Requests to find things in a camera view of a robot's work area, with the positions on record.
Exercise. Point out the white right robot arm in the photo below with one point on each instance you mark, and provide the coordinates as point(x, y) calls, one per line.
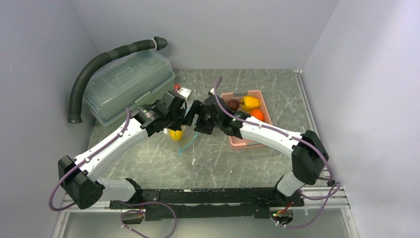
point(305, 150)

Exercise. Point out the yellow mango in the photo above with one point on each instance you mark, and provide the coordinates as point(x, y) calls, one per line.
point(175, 135)

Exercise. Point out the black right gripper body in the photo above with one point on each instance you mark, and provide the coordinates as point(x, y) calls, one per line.
point(205, 123)

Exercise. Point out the aluminium rail frame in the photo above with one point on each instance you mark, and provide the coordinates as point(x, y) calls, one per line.
point(314, 197)

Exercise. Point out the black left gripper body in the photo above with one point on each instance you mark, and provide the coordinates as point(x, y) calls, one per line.
point(175, 120)

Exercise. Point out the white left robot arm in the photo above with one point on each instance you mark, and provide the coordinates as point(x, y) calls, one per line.
point(81, 177)

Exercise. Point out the clear zip top bag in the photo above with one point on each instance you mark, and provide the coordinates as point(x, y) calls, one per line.
point(189, 136)

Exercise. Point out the pink plastic basket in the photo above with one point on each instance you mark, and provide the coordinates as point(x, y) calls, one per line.
point(239, 144)

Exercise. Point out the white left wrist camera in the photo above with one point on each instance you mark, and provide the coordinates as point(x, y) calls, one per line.
point(184, 92)

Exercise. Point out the yellow bell pepper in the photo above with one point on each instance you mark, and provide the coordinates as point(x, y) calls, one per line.
point(249, 103)

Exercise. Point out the orange fruit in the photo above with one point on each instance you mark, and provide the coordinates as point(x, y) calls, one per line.
point(257, 113)

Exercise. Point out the grey green storage box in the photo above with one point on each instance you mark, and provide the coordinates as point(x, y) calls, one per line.
point(139, 79)

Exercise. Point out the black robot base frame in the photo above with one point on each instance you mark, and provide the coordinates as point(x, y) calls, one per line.
point(158, 204)

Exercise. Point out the dark red passion fruit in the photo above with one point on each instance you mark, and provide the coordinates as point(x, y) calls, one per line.
point(233, 105)

